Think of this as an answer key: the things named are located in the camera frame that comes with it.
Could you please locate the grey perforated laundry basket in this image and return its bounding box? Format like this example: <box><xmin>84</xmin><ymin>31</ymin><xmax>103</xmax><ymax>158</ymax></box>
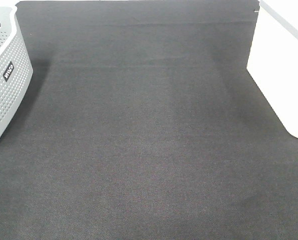
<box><xmin>0</xmin><ymin>5</ymin><xmax>33</xmax><ymax>137</ymax></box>

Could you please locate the white plastic storage box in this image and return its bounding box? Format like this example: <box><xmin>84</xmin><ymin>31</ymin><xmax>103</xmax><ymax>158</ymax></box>
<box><xmin>246</xmin><ymin>0</ymin><xmax>298</xmax><ymax>138</ymax></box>

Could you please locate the black fabric table mat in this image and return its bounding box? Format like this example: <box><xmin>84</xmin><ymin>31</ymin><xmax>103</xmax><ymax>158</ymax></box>
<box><xmin>0</xmin><ymin>0</ymin><xmax>298</xmax><ymax>240</ymax></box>

